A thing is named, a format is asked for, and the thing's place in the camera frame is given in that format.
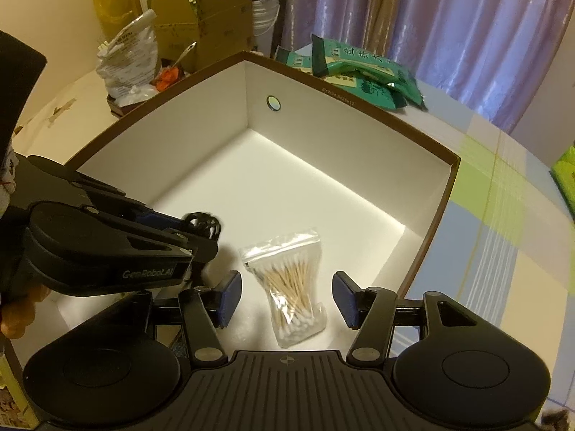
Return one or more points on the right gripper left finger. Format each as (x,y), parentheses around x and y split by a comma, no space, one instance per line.
(228,293)

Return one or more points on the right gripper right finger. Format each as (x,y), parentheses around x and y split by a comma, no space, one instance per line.
(349,298)

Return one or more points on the bag of cotton swabs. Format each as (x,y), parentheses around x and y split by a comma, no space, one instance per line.
(286,267)

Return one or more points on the person's left hand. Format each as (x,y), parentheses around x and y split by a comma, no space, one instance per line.
(20,313)

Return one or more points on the brown open storage box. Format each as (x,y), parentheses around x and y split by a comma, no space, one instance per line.
(270,151)

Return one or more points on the checkered tablecloth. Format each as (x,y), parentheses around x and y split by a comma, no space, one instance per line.
(505,246)

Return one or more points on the clear plastic bag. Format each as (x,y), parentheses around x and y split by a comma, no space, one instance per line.
(132,57)

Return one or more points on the green wet wipes packets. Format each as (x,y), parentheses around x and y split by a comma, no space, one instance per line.
(375,79)

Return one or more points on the cardboard box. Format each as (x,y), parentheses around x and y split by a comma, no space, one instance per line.
(213,29)

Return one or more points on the green tissue pack stack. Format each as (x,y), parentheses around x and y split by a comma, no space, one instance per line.
(563,172)

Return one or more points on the purple curtain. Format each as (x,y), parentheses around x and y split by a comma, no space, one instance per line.
(490,55)

